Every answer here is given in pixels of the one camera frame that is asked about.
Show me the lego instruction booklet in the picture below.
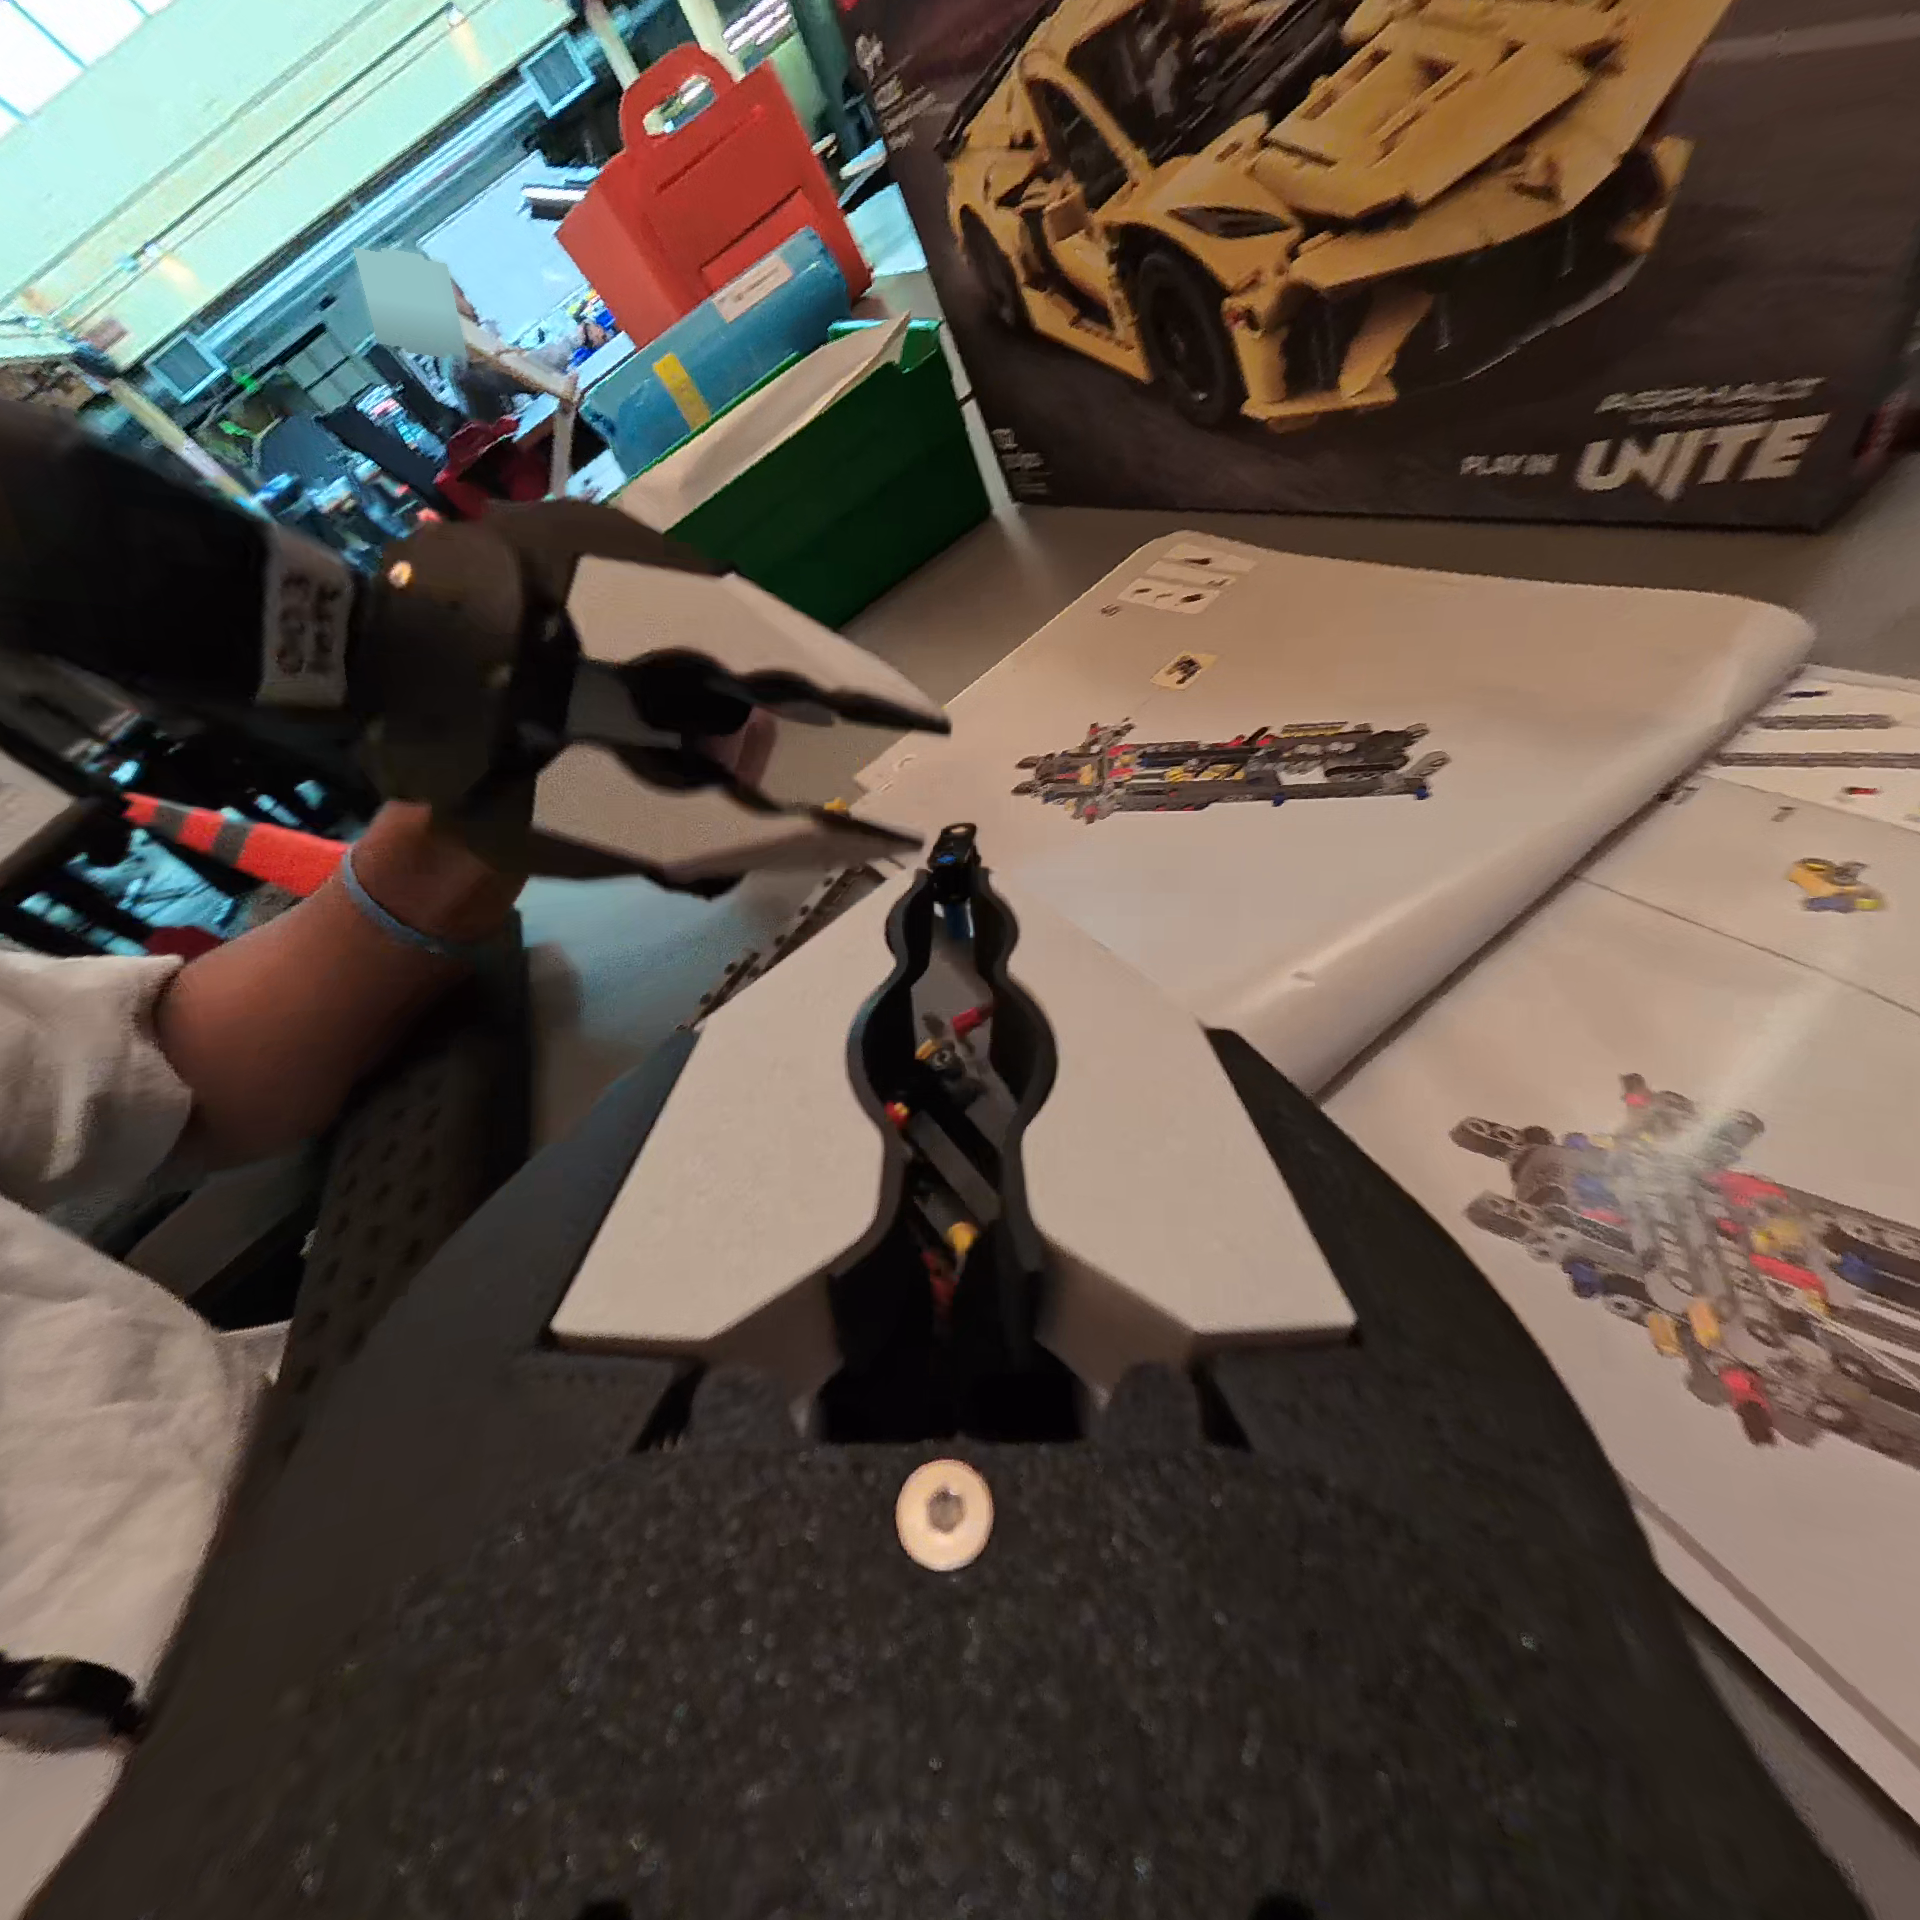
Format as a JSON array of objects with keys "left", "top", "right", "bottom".
[{"left": 849, "top": 527, "right": 1920, "bottom": 1823}]

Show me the person in white shirt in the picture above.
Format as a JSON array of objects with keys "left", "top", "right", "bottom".
[{"left": 0, "top": 943, "right": 289, "bottom": 1877}]

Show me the blue wristband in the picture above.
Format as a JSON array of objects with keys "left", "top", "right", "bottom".
[{"left": 337, "top": 847, "right": 490, "bottom": 961}]

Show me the lego chassis assembly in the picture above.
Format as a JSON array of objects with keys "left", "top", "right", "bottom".
[{"left": 885, "top": 989, "right": 1023, "bottom": 1306}]

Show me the blue rolled bag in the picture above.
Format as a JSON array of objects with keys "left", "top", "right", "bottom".
[{"left": 583, "top": 228, "right": 849, "bottom": 466}]

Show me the lego set box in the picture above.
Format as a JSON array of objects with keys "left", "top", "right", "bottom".
[{"left": 832, "top": 0, "right": 1920, "bottom": 534}]

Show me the black perforated panel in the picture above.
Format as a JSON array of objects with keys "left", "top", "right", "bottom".
[{"left": 128, "top": 914, "right": 544, "bottom": 1456}]

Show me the white sheet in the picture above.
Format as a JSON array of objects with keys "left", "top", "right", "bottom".
[{"left": 609, "top": 314, "right": 917, "bottom": 527}]

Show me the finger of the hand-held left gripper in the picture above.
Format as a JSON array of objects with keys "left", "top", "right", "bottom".
[
  {"left": 559, "top": 551, "right": 955, "bottom": 752},
  {"left": 517, "top": 736, "right": 929, "bottom": 894}
]

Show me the orange traffic cone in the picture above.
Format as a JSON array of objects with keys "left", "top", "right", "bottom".
[{"left": 119, "top": 790, "right": 351, "bottom": 897}]

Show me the black lanyard strap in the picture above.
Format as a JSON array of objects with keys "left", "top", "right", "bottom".
[{"left": 0, "top": 1649, "right": 154, "bottom": 1748}]

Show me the person's left hand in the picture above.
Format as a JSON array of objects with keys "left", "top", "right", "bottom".
[{"left": 359, "top": 801, "right": 529, "bottom": 938}]

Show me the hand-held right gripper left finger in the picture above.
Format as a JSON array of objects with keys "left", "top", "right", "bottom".
[{"left": 550, "top": 866, "right": 922, "bottom": 1407}]

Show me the red felt bag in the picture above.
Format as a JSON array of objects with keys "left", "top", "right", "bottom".
[{"left": 557, "top": 41, "right": 875, "bottom": 346}]

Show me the person's left forearm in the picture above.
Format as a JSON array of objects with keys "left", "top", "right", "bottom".
[{"left": 152, "top": 885, "right": 496, "bottom": 1173}]

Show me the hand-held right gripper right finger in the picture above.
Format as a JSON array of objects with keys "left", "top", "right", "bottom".
[{"left": 984, "top": 866, "right": 1362, "bottom": 1393}]

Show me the green storage bin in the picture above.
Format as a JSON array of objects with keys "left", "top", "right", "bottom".
[{"left": 662, "top": 336, "right": 994, "bottom": 632}]

